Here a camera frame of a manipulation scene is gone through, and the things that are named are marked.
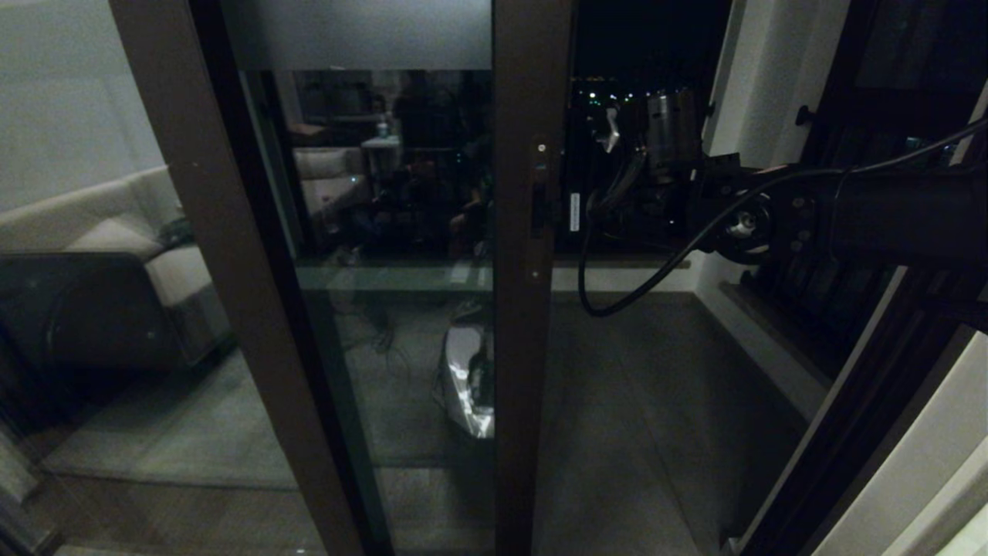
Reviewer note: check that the dark brown window frame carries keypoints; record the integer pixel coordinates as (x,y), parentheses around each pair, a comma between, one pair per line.
(888,46)

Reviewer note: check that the brown framed fixed glass panel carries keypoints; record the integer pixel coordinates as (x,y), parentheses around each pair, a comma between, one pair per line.
(262,347)

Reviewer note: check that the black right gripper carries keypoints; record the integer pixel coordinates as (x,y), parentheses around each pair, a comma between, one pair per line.
(656,210)

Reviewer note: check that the light grey sofa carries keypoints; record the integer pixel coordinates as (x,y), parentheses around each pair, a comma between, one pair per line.
(177,278)

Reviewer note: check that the wide black balcony railing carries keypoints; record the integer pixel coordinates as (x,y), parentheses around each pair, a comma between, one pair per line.
(585,131)

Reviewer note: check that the grey rug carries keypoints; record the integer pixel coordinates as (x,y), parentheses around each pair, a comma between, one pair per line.
(177,440)

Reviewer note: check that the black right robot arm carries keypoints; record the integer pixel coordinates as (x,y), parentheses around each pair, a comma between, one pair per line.
(911,216)

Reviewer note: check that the short grey stone sill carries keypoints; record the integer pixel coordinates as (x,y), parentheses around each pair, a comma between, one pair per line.
(772,330)

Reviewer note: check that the brown framed sliding glass door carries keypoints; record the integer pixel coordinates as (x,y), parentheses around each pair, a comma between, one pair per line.
(532,386)

